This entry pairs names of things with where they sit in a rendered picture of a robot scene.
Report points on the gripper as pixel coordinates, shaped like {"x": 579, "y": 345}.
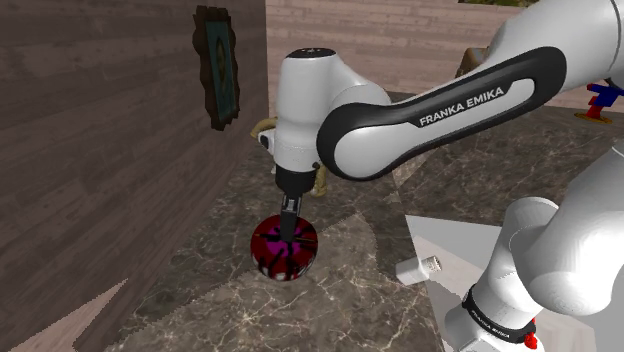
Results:
{"x": 295, "y": 179}

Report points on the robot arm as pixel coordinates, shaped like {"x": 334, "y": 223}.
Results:
{"x": 487, "y": 112}

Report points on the red bowl with black pattern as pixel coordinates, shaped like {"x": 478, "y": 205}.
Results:
{"x": 273, "y": 253}

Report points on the tan curved object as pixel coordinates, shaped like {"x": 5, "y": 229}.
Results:
{"x": 469, "y": 62}

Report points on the red and blue figure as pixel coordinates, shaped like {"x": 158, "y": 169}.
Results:
{"x": 600, "y": 100}

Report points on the dark framed wall picture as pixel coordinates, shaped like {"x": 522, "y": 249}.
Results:
{"x": 222, "y": 73}

